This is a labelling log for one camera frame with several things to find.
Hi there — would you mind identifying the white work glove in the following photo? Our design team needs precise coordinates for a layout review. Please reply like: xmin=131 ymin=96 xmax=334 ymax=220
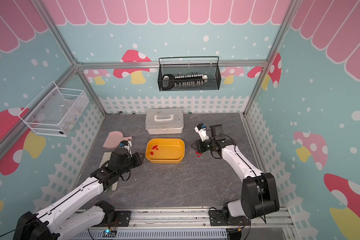
xmin=99 ymin=152 xmax=119 ymax=192

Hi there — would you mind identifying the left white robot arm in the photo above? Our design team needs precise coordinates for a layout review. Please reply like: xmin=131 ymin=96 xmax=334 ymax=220
xmin=13 ymin=148 xmax=144 ymax=240

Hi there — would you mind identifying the white lidded plastic box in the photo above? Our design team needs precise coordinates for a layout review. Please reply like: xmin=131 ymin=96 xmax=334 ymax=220
xmin=145 ymin=108 xmax=184 ymax=135

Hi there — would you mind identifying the yellow plastic storage box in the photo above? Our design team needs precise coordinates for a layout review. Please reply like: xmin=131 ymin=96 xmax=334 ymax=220
xmin=145 ymin=138 xmax=185 ymax=164

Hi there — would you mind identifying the black wire wall basket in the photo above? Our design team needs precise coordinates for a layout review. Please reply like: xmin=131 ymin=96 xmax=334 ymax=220
xmin=158 ymin=56 xmax=222 ymax=92

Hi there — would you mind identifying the white wire wall basket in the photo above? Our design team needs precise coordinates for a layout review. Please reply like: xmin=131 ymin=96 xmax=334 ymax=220
xmin=18 ymin=82 xmax=90 ymax=137

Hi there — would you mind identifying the small green circuit board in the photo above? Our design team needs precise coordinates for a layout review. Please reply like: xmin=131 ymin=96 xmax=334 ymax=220
xmin=102 ymin=230 xmax=117 ymax=238

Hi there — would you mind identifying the black socket set holder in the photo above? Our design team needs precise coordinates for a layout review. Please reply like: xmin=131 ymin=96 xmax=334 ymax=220
xmin=159 ymin=74 xmax=208 ymax=91

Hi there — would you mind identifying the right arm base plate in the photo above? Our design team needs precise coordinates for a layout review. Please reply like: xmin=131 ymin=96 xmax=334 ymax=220
xmin=208 ymin=208 xmax=251 ymax=228

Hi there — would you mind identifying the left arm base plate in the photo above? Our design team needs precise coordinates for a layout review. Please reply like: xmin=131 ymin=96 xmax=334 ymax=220
xmin=94 ymin=211 xmax=132 ymax=228

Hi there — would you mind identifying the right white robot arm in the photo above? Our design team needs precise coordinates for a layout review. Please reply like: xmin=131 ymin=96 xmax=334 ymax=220
xmin=192 ymin=124 xmax=280 ymax=224

